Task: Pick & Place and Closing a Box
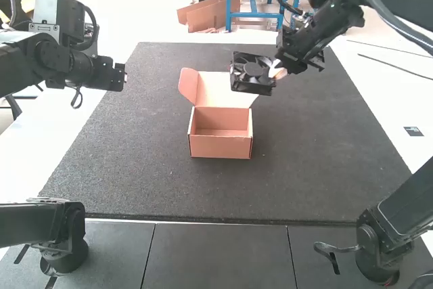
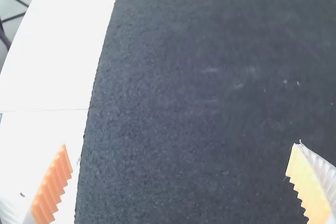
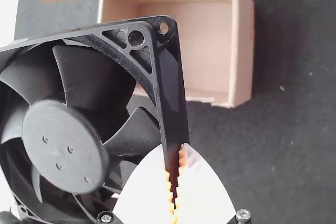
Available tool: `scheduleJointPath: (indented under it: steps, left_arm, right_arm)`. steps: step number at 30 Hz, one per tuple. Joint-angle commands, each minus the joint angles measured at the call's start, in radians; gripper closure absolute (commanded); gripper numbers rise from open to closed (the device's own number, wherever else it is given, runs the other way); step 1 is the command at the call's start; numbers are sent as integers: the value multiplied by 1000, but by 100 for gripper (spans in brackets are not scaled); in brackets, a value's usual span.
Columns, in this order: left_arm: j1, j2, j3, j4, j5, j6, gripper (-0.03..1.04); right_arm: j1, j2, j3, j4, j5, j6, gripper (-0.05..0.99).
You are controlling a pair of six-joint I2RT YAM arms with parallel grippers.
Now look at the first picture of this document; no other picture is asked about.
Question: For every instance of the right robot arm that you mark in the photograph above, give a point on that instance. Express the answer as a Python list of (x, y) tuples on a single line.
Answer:
[(338, 18)]

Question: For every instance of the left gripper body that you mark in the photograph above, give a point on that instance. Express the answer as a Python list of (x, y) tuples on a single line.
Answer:
[(108, 74)]

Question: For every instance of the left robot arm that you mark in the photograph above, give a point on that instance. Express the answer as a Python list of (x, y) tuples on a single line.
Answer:
[(20, 59)]

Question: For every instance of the black square fan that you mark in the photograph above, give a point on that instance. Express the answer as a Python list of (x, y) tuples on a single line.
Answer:
[(250, 69)]

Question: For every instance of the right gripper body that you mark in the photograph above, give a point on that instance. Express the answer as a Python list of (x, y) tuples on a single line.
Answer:
[(297, 48)]

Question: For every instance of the cardboard box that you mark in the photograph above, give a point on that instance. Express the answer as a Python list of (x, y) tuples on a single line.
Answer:
[(220, 147)]

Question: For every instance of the brown cardboard sheets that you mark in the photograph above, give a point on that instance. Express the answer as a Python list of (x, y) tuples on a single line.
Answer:
[(209, 11)]

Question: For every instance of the dark base panel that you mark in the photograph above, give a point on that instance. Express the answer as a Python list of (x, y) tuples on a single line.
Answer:
[(311, 275), (111, 255)]

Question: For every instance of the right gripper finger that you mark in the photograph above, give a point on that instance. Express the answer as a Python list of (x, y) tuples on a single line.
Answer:
[(278, 65)]

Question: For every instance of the black mat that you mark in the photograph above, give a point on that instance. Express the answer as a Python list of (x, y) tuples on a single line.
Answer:
[(135, 167)]

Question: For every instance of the small black card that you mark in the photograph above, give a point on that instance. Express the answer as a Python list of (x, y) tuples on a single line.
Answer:
[(414, 131)]

